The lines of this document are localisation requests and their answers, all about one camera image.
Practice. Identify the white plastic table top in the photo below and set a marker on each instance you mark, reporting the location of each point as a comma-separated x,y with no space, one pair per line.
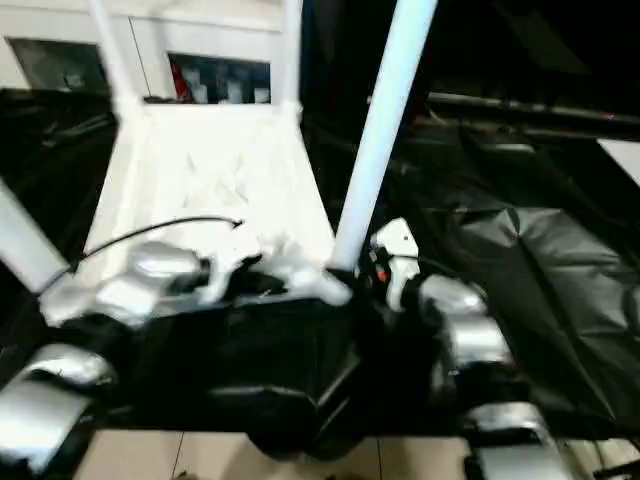
210,170

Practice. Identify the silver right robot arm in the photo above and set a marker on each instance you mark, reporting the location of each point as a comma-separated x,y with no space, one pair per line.
460,320

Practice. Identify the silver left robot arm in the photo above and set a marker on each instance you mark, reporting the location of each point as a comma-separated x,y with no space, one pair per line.
150,275

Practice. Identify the black plastic mat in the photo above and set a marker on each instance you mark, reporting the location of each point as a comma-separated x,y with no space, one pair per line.
560,260

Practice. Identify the black metal rod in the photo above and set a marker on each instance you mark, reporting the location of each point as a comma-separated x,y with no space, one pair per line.
540,108

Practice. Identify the white flat panel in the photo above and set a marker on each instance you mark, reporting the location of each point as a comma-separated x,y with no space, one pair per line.
622,160

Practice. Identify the white glass-door cabinet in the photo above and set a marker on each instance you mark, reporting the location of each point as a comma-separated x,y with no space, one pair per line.
150,25

